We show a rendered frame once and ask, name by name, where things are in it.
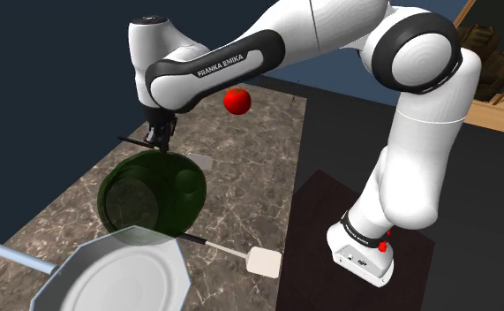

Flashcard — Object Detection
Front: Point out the red tomato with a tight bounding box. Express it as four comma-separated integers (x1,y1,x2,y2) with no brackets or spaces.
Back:
222,87,252,116

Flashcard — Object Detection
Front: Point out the white spatula with black handle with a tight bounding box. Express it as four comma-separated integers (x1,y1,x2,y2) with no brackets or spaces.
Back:
177,232,283,280

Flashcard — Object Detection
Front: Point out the dark green bowl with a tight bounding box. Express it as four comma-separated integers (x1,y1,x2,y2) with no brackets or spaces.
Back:
96,148,207,246

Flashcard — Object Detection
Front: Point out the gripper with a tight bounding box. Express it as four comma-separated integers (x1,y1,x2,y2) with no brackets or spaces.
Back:
142,104,178,153

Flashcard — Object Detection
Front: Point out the pale blue octagonal pan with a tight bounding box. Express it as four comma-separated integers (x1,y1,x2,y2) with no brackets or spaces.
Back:
0,224,192,311

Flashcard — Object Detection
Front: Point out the light wooden furniture frame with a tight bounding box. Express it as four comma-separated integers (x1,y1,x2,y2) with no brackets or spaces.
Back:
451,0,504,139

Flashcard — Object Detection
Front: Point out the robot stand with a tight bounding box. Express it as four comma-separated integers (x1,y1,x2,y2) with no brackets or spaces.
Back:
275,168,436,311

